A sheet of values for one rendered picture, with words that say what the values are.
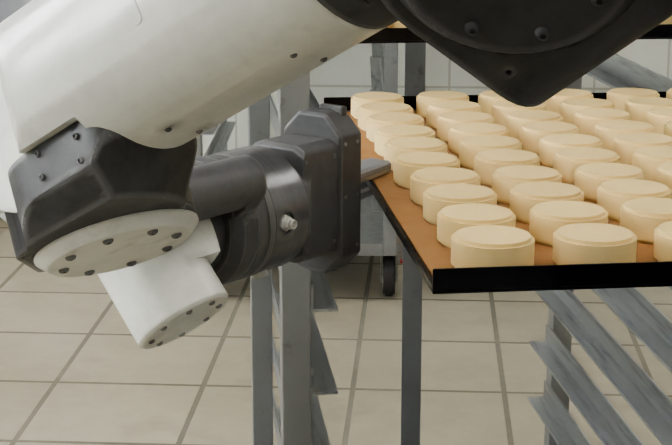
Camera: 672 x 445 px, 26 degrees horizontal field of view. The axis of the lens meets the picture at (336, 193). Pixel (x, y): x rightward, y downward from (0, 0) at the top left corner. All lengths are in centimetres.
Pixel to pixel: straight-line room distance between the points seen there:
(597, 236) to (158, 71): 38
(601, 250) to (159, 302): 27
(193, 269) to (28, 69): 33
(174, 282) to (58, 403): 201
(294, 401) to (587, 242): 70
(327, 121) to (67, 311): 244
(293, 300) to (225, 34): 95
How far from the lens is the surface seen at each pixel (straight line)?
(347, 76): 408
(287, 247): 100
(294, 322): 150
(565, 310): 210
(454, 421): 278
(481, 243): 86
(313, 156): 103
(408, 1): 47
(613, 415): 193
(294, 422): 153
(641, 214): 95
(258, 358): 216
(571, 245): 87
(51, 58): 60
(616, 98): 141
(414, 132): 119
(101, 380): 301
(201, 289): 91
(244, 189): 93
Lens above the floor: 105
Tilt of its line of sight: 13 degrees down
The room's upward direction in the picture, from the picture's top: straight up
